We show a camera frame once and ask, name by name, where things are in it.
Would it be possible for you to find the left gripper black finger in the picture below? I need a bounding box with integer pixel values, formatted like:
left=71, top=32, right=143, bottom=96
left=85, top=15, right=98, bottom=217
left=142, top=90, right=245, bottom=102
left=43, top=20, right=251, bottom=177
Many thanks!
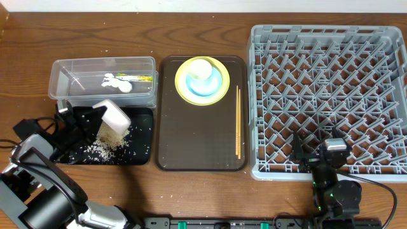
left=56, top=99, right=74, bottom=116
left=81, top=106, right=107, bottom=137

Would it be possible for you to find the white bowl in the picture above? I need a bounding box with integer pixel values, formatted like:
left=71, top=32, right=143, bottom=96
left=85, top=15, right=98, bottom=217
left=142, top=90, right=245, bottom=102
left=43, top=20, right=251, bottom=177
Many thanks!
left=92, top=99, right=131, bottom=135

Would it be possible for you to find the white tissue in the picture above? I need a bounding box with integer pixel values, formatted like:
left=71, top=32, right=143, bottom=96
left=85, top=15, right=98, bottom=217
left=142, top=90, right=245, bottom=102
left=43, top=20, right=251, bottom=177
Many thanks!
left=101, top=73, right=132, bottom=93

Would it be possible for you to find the yellow green snack wrapper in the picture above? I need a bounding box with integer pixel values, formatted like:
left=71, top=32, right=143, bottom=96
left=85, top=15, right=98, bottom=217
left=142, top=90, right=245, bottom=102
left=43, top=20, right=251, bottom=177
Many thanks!
left=114, top=73, right=153, bottom=82

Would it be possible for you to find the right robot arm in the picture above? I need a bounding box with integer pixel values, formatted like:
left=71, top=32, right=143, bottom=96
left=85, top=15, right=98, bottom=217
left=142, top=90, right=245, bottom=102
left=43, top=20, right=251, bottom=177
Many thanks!
left=289, top=129, right=362, bottom=229

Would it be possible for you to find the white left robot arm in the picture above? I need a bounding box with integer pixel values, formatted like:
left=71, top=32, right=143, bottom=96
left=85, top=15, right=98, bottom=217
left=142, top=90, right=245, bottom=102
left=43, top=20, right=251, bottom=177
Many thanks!
left=1, top=100, right=146, bottom=228

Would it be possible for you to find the grey plastic dishwasher rack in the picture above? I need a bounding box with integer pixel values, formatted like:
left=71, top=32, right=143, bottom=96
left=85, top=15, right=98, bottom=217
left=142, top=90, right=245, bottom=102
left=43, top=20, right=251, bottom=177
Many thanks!
left=247, top=25, right=406, bottom=183

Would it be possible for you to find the spilled rice pile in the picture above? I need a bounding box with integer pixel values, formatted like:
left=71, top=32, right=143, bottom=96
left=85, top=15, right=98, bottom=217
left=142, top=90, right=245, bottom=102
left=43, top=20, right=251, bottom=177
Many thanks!
left=68, top=122, right=152, bottom=165

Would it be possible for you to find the black tray bin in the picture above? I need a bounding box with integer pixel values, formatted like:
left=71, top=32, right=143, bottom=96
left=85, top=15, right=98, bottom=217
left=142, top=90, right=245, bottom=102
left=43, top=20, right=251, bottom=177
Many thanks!
left=57, top=106, right=155, bottom=166

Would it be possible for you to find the clear plastic bin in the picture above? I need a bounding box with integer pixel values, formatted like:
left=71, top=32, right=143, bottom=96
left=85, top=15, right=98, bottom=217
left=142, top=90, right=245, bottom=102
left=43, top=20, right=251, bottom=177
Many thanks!
left=48, top=57, right=158, bottom=108

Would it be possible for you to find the wooden chopstick right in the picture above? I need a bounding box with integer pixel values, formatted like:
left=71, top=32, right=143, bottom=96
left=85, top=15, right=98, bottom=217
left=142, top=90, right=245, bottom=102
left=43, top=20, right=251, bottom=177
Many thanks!
left=238, top=88, right=241, bottom=160

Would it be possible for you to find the wooden chopstick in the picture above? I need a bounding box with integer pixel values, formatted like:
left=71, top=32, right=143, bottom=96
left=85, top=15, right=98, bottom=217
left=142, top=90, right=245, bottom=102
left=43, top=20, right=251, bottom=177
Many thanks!
left=238, top=88, right=241, bottom=160
left=235, top=85, right=240, bottom=159

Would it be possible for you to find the wooden chopstick left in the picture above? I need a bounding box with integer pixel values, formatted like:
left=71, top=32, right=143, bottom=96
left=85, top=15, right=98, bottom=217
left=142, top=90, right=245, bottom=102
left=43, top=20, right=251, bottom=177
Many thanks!
left=235, top=85, right=240, bottom=159

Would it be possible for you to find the yellow plate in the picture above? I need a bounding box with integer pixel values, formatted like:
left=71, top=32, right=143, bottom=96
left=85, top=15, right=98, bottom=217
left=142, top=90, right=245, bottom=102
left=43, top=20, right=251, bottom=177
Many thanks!
left=175, top=56, right=230, bottom=106

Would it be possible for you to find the dark brown serving tray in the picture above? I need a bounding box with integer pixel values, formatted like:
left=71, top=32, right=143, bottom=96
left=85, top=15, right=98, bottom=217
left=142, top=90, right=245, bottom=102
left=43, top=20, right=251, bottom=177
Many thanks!
left=155, top=56, right=249, bottom=172

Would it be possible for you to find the light blue bowl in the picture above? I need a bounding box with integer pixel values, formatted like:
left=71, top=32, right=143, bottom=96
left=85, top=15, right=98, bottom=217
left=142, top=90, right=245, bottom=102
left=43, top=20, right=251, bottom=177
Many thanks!
left=186, top=67, right=223, bottom=97

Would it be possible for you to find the white paper cup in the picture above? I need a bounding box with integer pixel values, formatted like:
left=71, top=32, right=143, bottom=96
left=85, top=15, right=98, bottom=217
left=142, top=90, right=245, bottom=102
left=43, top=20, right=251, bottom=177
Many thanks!
left=188, top=59, right=212, bottom=80

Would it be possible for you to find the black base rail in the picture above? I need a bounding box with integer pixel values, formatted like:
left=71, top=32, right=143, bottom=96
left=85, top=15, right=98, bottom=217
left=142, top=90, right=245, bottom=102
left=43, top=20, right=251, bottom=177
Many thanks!
left=142, top=216, right=382, bottom=229

